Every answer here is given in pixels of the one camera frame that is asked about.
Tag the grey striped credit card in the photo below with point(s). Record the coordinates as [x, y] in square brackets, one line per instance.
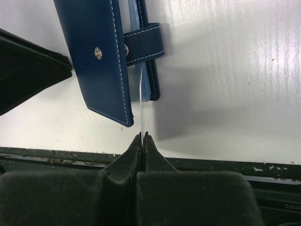
[141, 106]

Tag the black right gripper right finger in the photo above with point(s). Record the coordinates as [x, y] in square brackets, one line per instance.
[166, 196]

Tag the blue leather card holder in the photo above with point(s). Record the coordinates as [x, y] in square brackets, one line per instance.
[101, 53]

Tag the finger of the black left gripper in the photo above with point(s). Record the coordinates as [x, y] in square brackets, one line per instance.
[26, 69]

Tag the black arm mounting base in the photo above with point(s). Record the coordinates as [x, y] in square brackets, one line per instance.
[278, 205]

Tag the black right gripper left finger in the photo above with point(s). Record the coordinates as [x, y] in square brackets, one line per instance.
[72, 198]

